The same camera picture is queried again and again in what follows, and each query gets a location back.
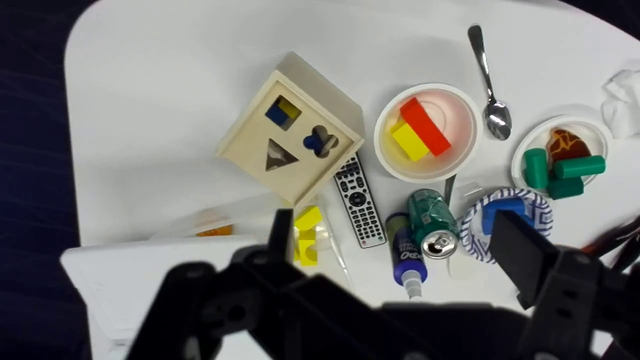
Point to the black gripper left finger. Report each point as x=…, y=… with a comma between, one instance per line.
x=280, y=232

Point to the grey remote control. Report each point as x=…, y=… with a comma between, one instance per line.
x=356, y=201

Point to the white bowl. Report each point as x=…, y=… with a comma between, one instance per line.
x=460, y=113

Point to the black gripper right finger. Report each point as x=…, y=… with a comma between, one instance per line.
x=527, y=260

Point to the red rectangular block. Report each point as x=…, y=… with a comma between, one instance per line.
x=426, y=127

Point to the green cylinder block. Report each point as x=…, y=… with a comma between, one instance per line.
x=579, y=167
x=564, y=189
x=535, y=169

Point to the brown pretzel shaped piece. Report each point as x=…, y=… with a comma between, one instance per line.
x=567, y=143

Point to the white paper plate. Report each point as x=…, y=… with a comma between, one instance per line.
x=533, y=137

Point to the blue marker bottle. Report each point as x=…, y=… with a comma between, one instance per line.
x=402, y=253

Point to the blue patterned paper plate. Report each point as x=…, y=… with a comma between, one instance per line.
x=472, y=232

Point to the yellow rectangular block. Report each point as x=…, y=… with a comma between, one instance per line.
x=411, y=141

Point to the crumpled white tissue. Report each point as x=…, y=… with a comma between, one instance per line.
x=622, y=102

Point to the wooden shape sorter box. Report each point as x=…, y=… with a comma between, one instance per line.
x=253, y=143

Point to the green soda can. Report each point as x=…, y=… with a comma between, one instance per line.
x=431, y=217

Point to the blue and yellow toy block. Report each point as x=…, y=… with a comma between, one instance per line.
x=283, y=113

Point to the clear bag with orange piece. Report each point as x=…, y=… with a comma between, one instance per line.
x=216, y=230

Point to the metal spoon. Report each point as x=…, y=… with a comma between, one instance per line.
x=498, y=120

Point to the clear bag of yellow blocks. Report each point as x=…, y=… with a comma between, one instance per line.
x=309, y=230

